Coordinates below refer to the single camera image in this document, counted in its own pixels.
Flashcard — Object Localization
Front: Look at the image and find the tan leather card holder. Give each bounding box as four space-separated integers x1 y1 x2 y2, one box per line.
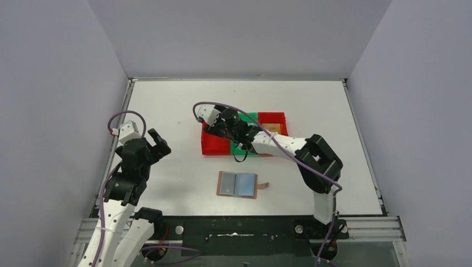
216 171 270 199

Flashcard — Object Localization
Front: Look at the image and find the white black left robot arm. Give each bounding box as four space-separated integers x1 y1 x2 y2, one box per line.
79 128 171 266

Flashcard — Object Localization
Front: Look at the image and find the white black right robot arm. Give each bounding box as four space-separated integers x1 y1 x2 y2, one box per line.
193 102 343 225

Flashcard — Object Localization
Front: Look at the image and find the gold card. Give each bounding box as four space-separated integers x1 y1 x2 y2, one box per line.
262 123 282 134

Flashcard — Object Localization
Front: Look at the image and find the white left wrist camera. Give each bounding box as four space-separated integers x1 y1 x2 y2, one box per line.
118 120 142 145

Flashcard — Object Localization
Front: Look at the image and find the black strap loop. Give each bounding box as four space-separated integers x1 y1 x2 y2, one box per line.
232 145 249 164

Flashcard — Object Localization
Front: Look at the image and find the aluminium table edge rail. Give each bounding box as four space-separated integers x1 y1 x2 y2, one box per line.
95 77 137 208

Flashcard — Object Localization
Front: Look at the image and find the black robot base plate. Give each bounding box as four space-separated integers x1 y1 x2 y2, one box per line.
149 215 350 256

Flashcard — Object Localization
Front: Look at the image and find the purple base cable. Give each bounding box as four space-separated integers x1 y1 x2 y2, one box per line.
141 245 203 266

